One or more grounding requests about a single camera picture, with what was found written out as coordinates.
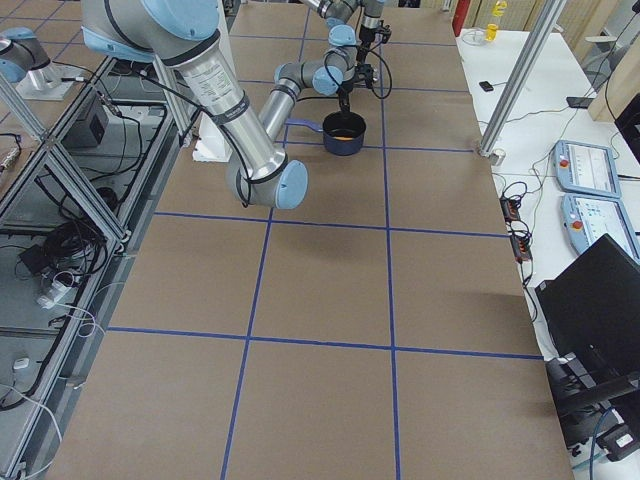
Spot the red fire extinguisher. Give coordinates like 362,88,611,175
452,0,471,37

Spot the blue teach pendant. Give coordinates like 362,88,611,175
561,193,639,261
550,140,621,198

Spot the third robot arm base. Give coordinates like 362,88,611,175
1,27,83,101

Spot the black orange adapter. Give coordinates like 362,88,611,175
510,233,533,264
500,198,521,223

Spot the dark blue saucepan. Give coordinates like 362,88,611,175
285,112,367,156

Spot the aluminium frame post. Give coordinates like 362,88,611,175
478,0,567,166

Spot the black box in rack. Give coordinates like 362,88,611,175
62,100,108,149

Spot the black phone on desk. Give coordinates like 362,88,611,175
566,97,593,109

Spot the aluminium equipment rack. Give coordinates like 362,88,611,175
1,60,195,479

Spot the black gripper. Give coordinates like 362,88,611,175
336,82,353,115
358,17,391,46

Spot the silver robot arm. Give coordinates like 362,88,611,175
301,0,391,47
81,1,358,209

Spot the small black pad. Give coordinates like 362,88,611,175
479,81,494,92

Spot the lower black orange adapter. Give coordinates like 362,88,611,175
510,233,533,264

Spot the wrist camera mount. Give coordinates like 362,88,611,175
353,63,378,91

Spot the lower blue teach pendant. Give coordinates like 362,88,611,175
561,193,639,261

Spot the yellow bottle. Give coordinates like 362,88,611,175
484,23,499,42

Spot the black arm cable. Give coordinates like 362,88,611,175
322,43,393,100

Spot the black laptop on stand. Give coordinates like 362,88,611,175
535,234,639,375

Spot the upper blue teach pendant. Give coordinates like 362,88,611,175
550,140,621,198

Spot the upper black orange adapter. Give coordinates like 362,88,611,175
500,198,521,223

